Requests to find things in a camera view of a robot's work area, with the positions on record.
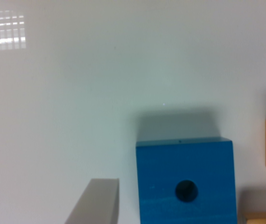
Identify wooden peg base board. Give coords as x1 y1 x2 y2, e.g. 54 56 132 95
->
244 212 266 224

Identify blue square block with hole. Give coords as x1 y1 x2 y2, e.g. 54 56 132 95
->
135 137 237 224

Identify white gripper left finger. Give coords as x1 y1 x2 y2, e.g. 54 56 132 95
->
64 178 119 224

